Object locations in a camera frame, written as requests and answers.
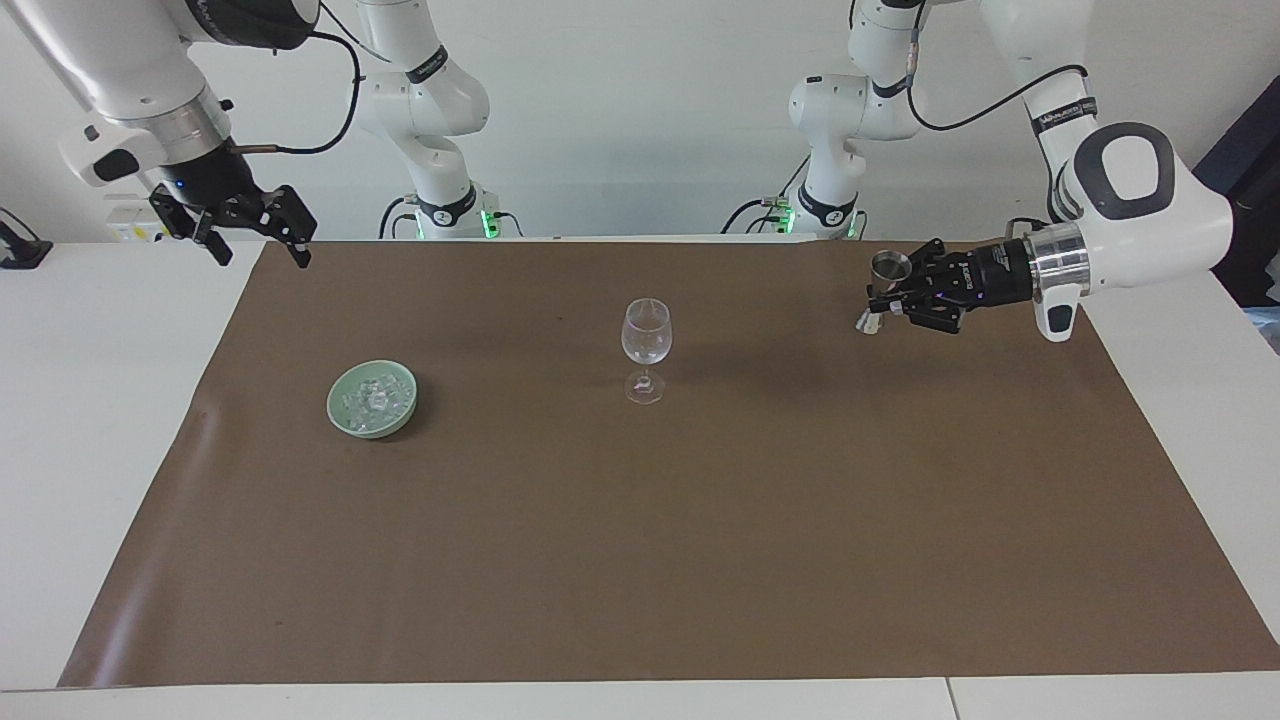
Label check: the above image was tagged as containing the black stand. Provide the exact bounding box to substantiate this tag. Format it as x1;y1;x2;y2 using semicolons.
0;206;54;270

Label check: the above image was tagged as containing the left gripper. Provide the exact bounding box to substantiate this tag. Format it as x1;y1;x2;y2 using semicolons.
867;237;1037;334

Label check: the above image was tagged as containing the white box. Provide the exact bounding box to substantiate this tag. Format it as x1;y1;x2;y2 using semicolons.
104;194;169;247

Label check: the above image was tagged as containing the silver metal jigger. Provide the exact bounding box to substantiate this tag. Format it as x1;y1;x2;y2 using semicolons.
854;249;914;337

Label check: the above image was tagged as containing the clear wine glass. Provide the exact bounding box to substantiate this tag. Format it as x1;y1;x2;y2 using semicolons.
620;297;674;406

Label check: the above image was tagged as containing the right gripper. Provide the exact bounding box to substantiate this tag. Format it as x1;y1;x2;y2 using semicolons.
149;140;320;270

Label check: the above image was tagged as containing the pile of clear ice cubes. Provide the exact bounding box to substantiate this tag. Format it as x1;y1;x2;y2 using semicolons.
343;372;412;429

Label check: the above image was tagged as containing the pale green bowl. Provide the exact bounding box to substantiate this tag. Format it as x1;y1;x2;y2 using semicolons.
326;359;421;440

